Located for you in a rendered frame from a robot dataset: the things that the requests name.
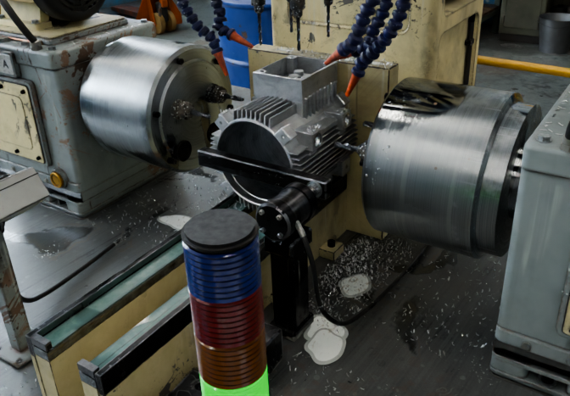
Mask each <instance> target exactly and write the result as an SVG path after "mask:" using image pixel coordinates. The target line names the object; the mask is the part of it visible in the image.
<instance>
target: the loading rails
mask: <svg viewBox="0 0 570 396"><path fill-rule="evenodd" d="M332 177H334V178H333V179H334V180H332V195H331V196H330V197H329V198H328V199H326V200H324V199H321V198H317V202H318V209H317V211H316V214H315V215H313V216H312V217H311V218H310V219H309V220H307V221H306V222H303V223H302V224H301V225H303V226H308V227H310V228H311V229H312V242H311V243H310V248H311V251H312V254H313V257H314V260H316V259H317V258H318V257H319V256H320V257H322V258H324V259H329V260H331V261H334V260H335V259H336V258H337V257H338V256H339V255H340V254H341V253H342V252H343V251H344V244H343V243H340V242H337V241H336V240H337V239H338V238H339V237H340V236H341V235H342V234H343V233H344V232H345V231H346V209H347V174H345V175H344V176H335V175H332ZM335 177H337V178H335ZM236 200H237V201H239V196H238V195H237V194H236V193H233V194H232V195H230V196H229V197H228V198H226V199H224V200H223V201H221V202H220V203H218V204H217V205H216V206H214V207H213V208H211V209H210V210H212V209H234V208H233V207H234V206H233V205H234V204H236V205H235V206H236V207H237V209H238V210H240V211H243V212H245V213H246V214H248V215H251V216H252V217H253V218H255V214H256V210H254V211H253V210H252V208H251V209H249V207H248V205H247V206H246V207H244V204H243V203H242V207H241V204H240V203H239V202H237V201H236ZM235 201H236V202H235ZM234 202H235V203H234ZM228 204H229V207H228ZM230 207H231V208H230ZM240 207H241V208H240ZM255 220H256V218H255ZM181 231H182V229H181V230H179V231H177V232H176V233H174V234H173V235H171V236H170V237H168V238H167V239H165V240H164V241H163V242H162V243H160V244H158V245H157V246H155V247H154V248H152V249H150V250H149V251H148V252H147V253H145V254H144V255H142V256H141V257H139V258H138V259H136V260H134V261H133V262H131V263H130V264H129V265H128V266H126V267H125V268H123V269H122V270H120V271H118V272H117V273H115V274H114V275H112V276H111V277H110V278H109V279H107V280H106V281H104V282H102V283H101V284H99V285H98V286H96V287H95V288H94V289H92V290H91V291H90V292H88V293H86V294H85V295H83V296H82V297H80V298H79V299H77V300H76V301H75V302H73V303H72V304H70V305H69V306H67V307H66V308H64V309H63V310H61V311H60V312H58V313H57V314H56V315H54V316H52V317H51V318H50V319H48V320H47V321H45V322H43V323H42V324H41V325H40V326H38V327H36V328H35V329H33V330H32V331H30V332H29V333H27V334H26V335H25V338H26V342H27V344H28V348H29V350H30V354H31V358H32V361H33V365H34V367H35V371H36V376H37V379H38V381H39V385H40V388H41V391H42V396H166V395H167V394H168V393H169V392H171V391H172V390H173V389H174V388H175V387H176V386H177V385H178V383H179V382H181V381H182V380H183V379H184V378H185V377H186V376H187V375H188V374H189V373H190V372H191V371H193V370H195V371H198V358H197V352H196V344H195V338H194V332H193V320H192V312H191V306H190V300H189V294H188V286H187V273H186V266H185V260H184V254H183V248H182V236H181ZM264 237H265V234H264V233H261V232H260V229H259V239H260V241H259V243H260V265H261V277H262V291H263V293H262V294H263V305H264V308H265V307H267V306H268V305H269V304H270V303H273V300H272V285H271V255H270V253H268V252H266V251H265V243H264Z"/></svg>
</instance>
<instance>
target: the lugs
mask: <svg viewBox="0 0 570 396"><path fill-rule="evenodd" d="M349 102H350V100H349V99H348V97H346V96H345V94H344V92H343V91H341V92H339V93H338V94H336V95H335V96H334V97H333V103H334V105H335V106H336V107H340V108H343V107H345V106H346V105H347V104H348V103H349ZM231 121H232V114H231V113H230V112H229V111H227V112H225V113H224V114H222V115H221V116H220V117H219V118H218V119H217V120H216V121H215V124H216V125H217V126H218V127H219V129H220V130H221V131H222V130H223V129H224V128H225V127H226V126H227V125H228V124H229V122H231ZM275 135H276V137H277V138H278V139H279V140H280V142H281V143H282V145H283V146H286V145H287V144H289V143H290V142H291V141H292V140H293V139H294V138H295V137H297V136H298V135H297V133H296V132H295V131H294V129H293V128H292V127H291V125H290V124H287V125H285V126H284V127H282V128H281V129H280V130H279V131H278V132H277V133H276V134H275ZM221 187H222V189H223V190H224V191H225V192H226V194H227V195H228V196H230V195H231V194H233V193H234V191H233V190H232V189H231V188H230V186H229V185H228V184H227V182H226V181H224V182H223V183H222V184H221Z"/></svg>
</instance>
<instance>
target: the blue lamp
mask: <svg viewBox="0 0 570 396"><path fill-rule="evenodd" d="M259 241H260V239H259V233H258V234H257V236H256V238H255V239H254V240H253V241H252V242H251V243H249V244H248V245H247V246H245V247H243V248H241V249H239V250H236V251H233V252H230V253H226V254H205V253H201V252H198V251H196V250H194V249H192V248H189V247H188V246H187V245H186V244H185V243H184V242H183V241H182V248H183V254H184V260H185V266H186V273H187V286H188V290H189V292H190V293H191V294H192V295H193V296H194V297H195V298H198V299H200V300H202V301H204V302H208V303H213V304H226V303H232V302H236V301H239V300H241V299H244V298H247V297H248V296H249V295H251V294H252V293H254V292H255V291H256V290H257V289H258V288H259V286H260V284H261V279H262V277H261V265H260V243H259Z"/></svg>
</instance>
